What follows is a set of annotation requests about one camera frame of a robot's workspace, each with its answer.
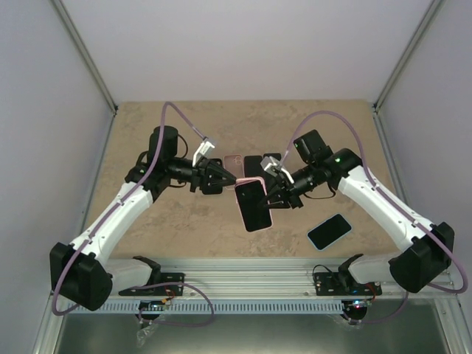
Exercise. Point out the left small circuit board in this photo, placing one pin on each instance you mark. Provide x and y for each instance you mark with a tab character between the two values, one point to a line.
154	305

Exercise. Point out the light pink phone case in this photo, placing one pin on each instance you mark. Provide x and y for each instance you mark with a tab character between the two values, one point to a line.
233	163

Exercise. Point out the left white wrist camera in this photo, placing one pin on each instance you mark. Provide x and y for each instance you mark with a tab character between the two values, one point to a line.
203	151

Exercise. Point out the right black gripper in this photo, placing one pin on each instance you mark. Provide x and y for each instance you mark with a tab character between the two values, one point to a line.
290	196

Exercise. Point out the phone in blue case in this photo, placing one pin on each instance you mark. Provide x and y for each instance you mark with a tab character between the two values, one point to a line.
329	231

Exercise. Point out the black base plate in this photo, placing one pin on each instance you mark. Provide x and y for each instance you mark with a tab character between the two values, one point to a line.
165	291
336	284

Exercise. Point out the black smartphone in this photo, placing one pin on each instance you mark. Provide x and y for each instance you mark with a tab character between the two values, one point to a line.
252	166

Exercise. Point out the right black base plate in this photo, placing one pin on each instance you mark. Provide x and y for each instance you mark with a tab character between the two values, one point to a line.
336	284

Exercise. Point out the clear plastic bag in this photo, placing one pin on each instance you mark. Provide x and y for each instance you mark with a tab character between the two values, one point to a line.
146	330

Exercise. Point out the left aluminium corner post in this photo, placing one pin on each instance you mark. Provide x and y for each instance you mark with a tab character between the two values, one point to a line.
82	50

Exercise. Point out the small circuit board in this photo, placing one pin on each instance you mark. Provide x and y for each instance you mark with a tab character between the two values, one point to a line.
360	303
154	305

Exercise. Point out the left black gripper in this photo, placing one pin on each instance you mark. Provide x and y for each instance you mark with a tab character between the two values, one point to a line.
204	175

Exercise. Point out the right small circuit board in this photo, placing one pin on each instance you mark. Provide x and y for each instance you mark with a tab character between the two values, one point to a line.
360	303

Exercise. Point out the right aluminium corner post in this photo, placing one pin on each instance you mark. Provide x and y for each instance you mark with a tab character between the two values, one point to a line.
418	35

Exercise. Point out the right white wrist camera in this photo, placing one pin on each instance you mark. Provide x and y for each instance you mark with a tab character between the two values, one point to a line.
274	168

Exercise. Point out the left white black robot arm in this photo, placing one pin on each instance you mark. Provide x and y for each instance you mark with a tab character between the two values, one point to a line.
82	271

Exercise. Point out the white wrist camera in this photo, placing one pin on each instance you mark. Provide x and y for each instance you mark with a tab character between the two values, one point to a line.
203	151
274	168

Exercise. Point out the aluminium corner post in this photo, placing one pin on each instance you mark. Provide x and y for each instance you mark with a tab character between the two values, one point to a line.
82	50
418	35

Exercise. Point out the phone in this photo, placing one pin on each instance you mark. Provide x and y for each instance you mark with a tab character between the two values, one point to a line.
276	156
251	200
329	231

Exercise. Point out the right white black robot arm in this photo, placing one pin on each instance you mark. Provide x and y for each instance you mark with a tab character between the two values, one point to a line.
424	248

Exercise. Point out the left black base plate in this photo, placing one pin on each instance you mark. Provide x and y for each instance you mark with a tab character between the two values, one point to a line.
165	291

